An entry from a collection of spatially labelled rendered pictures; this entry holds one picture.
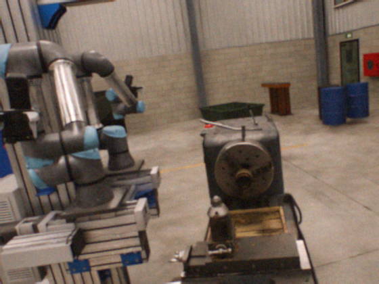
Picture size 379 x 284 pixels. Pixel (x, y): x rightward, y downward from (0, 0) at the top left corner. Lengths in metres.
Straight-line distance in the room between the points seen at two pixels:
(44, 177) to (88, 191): 0.17
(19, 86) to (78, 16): 11.18
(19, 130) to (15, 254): 0.65
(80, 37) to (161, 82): 3.01
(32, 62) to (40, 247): 0.67
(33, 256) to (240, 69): 11.17
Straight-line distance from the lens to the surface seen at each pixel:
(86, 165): 1.32
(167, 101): 11.65
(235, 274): 1.18
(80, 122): 1.09
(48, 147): 1.06
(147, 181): 1.81
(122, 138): 1.80
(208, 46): 11.94
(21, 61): 1.30
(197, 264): 1.19
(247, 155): 1.66
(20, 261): 1.43
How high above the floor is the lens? 1.62
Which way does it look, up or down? 15 degrees down
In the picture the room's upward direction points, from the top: 7 degrees counter-clockwise
